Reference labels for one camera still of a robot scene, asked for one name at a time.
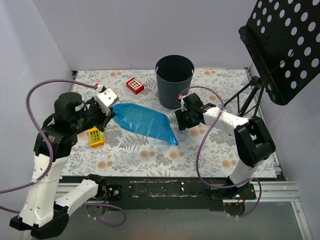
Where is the blue plastic trash bag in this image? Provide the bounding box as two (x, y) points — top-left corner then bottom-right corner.
(113, 103), (179, 145)

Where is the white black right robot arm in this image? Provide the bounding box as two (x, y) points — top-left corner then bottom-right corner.
(175, 93), (276, 199)

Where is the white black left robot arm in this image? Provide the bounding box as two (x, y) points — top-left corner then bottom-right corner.
(9, 88), (119, 240)

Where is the dark grey trash bin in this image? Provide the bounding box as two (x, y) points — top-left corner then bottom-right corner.
(155, 55), (195, 110)

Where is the yellow toy block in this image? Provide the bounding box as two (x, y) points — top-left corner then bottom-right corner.
(88, 127), (104, 148)

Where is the red toy block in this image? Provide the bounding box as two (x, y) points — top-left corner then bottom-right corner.
(126, 77), (145, 95)

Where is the floral patterned table mat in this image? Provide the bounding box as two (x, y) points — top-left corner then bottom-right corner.
(46, 69), (278, 178)

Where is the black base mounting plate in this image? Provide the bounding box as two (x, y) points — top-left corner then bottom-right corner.
(91, 177), (256, 211)

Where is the black perforated music stand tray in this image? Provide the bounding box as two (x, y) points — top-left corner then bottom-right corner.
(238, 0), (320, 106)

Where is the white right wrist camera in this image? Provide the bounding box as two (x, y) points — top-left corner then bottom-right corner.
(176, 93), (187, 112)

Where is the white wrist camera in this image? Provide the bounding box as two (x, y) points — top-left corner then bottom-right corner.
(94, 86), (119, 111)
(176, 93), (187, 112)

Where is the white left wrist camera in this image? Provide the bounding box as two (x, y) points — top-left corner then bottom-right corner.
(94, 86), (119, 111)

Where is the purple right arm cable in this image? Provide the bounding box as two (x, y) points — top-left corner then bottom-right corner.
(176, 86), (263, 218)

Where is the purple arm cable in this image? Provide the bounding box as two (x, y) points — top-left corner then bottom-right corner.
(176, 86), (263, 218)
(0, 79), (127, 228)

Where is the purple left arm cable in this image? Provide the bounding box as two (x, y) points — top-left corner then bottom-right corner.
(0, 79), (127, 228)

